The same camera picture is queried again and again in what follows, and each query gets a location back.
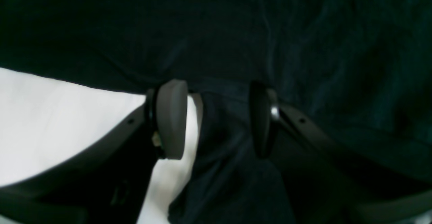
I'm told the black T-shirt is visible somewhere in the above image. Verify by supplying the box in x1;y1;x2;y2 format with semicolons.
0;0;432;224

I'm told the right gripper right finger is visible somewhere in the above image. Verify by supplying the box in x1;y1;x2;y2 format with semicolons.
249;81;431;224

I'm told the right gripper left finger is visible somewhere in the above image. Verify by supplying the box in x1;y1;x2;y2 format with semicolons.
0;80;188;224

